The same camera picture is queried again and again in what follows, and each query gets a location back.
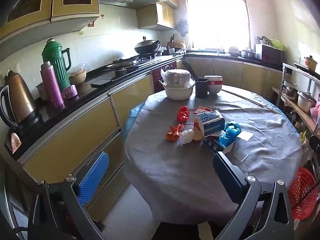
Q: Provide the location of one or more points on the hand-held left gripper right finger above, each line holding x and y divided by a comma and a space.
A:
226, 175

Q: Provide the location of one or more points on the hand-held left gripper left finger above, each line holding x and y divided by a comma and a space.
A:
93, 177

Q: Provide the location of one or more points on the blue plastic bag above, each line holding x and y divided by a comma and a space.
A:
228, 133

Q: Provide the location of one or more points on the white paper sheet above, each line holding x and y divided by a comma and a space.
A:
244, 136

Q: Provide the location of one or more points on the blue white cardboard box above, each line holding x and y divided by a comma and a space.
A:
210, 123

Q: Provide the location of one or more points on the orange juice carton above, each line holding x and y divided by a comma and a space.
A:
203, 110

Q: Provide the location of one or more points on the red wrapper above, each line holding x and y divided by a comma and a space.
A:
183, 113

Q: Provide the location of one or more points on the red plastic basket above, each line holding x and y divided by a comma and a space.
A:
303, 192

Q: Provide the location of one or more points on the grey tablecloth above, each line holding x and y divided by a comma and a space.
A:
187, 175

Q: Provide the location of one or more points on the yellow kitchen base cabinets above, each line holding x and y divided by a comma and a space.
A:
75, 140

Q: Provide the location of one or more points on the long bamboo stick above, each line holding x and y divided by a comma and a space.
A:
250, 99

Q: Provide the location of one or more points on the yellow plastic bag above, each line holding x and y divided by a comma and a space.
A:
303, 138

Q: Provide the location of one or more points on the red white bowl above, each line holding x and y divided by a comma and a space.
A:
214, 89
214, 81

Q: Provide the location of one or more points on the stained white square pad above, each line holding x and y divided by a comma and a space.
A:
15, 141

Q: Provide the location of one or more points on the pink cup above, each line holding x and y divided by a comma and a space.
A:
70, 92

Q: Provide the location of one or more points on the black chopstick holder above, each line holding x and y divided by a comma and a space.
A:
201, 88

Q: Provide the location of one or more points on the white basin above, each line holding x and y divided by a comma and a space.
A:
178, 93

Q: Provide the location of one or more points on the purple thermos flask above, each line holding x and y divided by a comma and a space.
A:
52, 87

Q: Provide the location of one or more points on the brown bowl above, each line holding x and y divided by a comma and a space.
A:
78, 77

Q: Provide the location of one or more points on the glass lidded pot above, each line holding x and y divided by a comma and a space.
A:
291, 92

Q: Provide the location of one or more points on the brass electric kettle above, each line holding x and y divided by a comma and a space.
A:
20, 100

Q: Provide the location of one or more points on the steel cooking pot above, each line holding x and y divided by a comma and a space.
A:
305, 102

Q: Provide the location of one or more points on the metal pot in plastic bag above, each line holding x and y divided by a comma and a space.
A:
177, 77

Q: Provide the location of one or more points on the red plastic bag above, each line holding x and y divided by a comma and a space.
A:
316, 111

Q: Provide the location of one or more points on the bundle of black chopsticks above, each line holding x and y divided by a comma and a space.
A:
189, 67

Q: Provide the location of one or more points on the flat frying pan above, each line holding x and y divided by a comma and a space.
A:
123, 63

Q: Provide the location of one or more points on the dark red built-in appliance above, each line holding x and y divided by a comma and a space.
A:
160, 77

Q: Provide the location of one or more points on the green thermos jug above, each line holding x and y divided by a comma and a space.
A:
56, 65

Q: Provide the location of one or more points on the steel bowls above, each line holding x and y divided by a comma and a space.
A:
247, 54

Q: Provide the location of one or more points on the white plates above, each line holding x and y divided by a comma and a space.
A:
233, 50

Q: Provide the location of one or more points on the metal shelf rack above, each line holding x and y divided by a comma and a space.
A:
287, 66

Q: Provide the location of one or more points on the microwave oven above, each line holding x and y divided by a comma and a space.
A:
271, 55

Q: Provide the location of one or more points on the gas stove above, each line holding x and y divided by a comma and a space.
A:
147, 58

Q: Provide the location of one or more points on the enamel pot with lid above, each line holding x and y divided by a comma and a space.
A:
310, 63

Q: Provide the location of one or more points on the potted plant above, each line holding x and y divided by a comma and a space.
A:
263, 40

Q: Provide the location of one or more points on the green plastic basin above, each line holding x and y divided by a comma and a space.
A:
277, 44

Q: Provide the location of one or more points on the black wok with lid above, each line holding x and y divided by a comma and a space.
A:
146, 47

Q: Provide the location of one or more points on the knife block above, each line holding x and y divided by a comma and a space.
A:
172, 43

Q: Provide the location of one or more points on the grey hanging pouch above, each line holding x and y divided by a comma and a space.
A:
182, 27

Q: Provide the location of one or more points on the window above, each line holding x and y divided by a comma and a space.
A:
215, 17

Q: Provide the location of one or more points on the wall socket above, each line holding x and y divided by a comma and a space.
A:
11, 71

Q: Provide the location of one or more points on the plain yellow wall cabinet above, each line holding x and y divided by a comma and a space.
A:
150, 16

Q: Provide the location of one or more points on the yellow wall cabinet glass doors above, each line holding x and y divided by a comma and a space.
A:
75, 0

